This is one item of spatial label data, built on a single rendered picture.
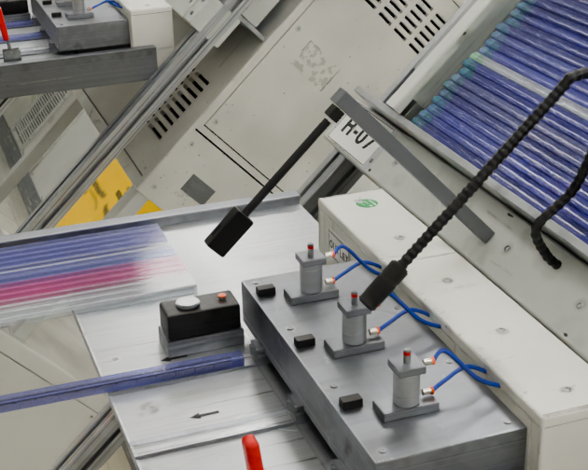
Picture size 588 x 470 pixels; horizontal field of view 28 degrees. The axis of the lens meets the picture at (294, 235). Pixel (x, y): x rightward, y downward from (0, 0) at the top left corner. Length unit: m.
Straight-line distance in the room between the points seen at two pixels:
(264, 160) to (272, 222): 0.89
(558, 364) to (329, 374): 0.20
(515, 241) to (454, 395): 0.24
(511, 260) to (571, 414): 0.26
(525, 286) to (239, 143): 1.26
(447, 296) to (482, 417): 0.18
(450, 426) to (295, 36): 1.44
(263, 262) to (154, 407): 0.32
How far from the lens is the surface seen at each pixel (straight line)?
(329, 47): 2.33
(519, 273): 1.16
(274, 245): 1.41
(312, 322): 1.11
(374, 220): 1.28
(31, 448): 2.52
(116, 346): 1.21
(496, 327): 1.07
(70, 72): 2.20
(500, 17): 1.47
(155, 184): 2.30
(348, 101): 1.09
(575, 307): 1.09
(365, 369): 1.04
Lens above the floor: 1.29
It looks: 4 degrees down
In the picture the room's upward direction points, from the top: 42 degrees clockwise
